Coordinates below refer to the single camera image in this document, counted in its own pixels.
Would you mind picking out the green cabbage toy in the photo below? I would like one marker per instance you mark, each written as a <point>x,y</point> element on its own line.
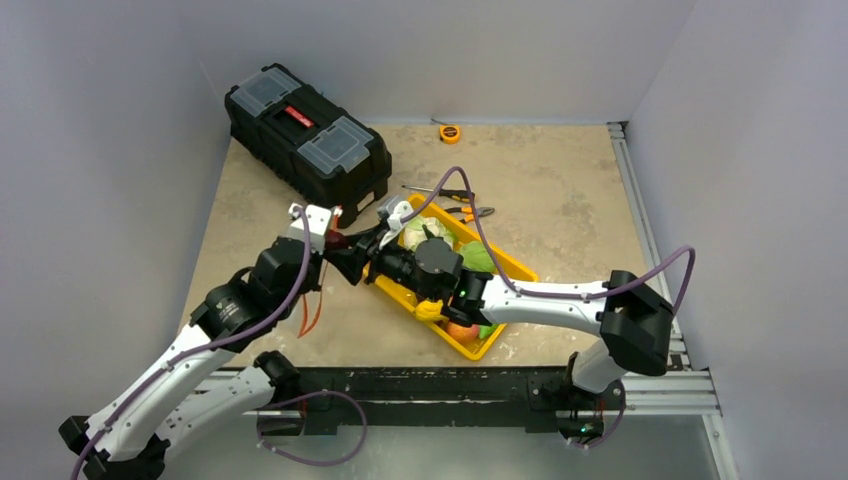
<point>475,257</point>

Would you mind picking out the black plastic toolbox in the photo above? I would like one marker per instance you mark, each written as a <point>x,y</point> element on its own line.
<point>326,155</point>

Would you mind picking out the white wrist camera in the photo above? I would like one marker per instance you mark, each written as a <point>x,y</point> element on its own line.
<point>310,223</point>
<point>392,213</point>

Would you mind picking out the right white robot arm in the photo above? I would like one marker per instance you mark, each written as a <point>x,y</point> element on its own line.
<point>631,321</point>

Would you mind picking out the orange-handled pliers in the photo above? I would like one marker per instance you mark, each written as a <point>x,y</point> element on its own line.
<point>477,212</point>

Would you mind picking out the yellow corn toy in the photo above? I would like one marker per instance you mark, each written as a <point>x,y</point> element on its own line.
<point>429,311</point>

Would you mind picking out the yellow-handled screwdriver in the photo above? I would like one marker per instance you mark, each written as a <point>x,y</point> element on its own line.
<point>459,195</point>

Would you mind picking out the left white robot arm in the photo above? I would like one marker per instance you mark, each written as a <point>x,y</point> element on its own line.
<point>135,435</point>

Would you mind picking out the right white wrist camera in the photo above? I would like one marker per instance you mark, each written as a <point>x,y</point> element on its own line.
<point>392,213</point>

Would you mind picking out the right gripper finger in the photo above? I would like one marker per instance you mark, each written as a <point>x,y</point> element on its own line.
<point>371,239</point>
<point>350,263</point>

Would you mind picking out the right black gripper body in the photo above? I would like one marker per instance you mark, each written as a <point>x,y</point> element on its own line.
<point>381,255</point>

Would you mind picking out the purple eggplant toy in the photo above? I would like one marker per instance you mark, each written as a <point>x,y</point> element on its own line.
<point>335,240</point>

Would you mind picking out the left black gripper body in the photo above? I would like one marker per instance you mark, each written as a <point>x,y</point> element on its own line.
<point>313,274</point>

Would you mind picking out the orange tape measure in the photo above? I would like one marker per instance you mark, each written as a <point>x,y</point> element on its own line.
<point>448,133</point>

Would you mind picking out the yellow plastic tray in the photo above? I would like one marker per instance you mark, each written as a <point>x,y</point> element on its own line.
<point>471,342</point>

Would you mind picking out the orange peach toy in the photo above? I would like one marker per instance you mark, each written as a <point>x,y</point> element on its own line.
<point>462,334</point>

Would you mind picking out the white cauliflower toy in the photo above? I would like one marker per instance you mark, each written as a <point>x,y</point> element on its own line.
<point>421,228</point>

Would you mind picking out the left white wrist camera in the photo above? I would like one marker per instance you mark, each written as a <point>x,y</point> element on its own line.
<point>310,223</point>

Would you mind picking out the green cucumber toy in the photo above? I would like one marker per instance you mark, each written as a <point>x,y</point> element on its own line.
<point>485,331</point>

